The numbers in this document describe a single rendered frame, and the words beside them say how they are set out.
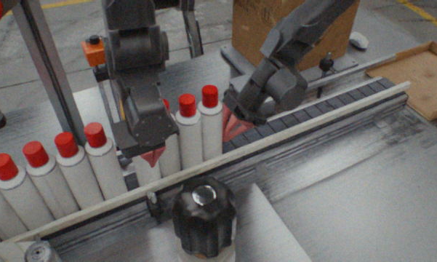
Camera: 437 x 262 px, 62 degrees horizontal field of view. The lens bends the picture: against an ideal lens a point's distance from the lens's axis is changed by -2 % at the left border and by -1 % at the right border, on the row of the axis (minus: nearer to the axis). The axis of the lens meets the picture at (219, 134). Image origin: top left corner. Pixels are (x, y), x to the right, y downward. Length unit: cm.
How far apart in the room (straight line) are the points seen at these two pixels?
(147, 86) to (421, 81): 99
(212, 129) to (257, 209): 19
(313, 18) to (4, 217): 67
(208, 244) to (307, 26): 45
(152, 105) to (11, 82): 246
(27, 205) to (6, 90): 213
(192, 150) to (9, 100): 208
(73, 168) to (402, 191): 73
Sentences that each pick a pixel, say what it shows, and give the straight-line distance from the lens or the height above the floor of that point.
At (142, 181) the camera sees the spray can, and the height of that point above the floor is 91.
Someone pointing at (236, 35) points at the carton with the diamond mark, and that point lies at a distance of 125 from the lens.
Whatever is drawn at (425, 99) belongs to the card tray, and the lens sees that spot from 126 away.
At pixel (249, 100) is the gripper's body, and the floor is 103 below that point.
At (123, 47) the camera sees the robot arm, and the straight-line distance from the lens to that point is 51.
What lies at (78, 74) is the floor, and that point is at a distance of 278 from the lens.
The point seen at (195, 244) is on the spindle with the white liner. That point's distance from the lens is 47.
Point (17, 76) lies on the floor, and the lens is 295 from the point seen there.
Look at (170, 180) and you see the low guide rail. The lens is 79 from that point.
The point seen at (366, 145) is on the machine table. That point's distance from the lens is 104.
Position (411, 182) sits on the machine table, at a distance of 100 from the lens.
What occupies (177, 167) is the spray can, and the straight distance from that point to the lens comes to 81.
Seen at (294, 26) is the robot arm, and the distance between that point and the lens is 73.
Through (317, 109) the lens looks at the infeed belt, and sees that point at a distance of 102.
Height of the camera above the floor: 154
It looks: 46 degrees down
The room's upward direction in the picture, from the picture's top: straight up
